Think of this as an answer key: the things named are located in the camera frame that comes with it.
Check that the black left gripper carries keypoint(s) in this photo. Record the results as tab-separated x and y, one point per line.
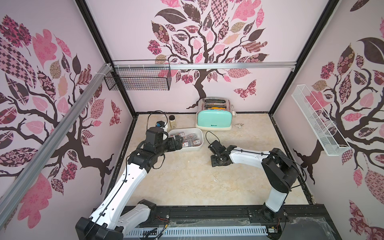
172	147

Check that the mint green toaster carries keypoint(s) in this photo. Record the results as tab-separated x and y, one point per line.
214	114

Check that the white toaster power plug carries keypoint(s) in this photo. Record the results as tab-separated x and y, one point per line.
239	125

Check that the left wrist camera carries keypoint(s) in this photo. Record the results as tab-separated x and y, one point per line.
163	125

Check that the white plastic storage box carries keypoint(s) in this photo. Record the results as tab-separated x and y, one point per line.
192	138

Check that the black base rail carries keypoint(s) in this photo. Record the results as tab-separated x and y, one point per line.
294	222

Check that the white wire wall basket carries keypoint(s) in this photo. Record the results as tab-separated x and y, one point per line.
312	104

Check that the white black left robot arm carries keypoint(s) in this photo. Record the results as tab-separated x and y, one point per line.
108	222

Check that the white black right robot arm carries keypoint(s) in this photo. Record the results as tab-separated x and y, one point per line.
281	172

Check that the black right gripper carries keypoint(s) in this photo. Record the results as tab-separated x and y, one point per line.
218	160

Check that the black-lidded spice jar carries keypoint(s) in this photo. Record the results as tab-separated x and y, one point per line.
172	122

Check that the white slotted cable duct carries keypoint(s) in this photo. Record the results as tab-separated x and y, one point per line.
194	232

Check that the black wire wall basket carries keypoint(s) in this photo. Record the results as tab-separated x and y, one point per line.
140	75

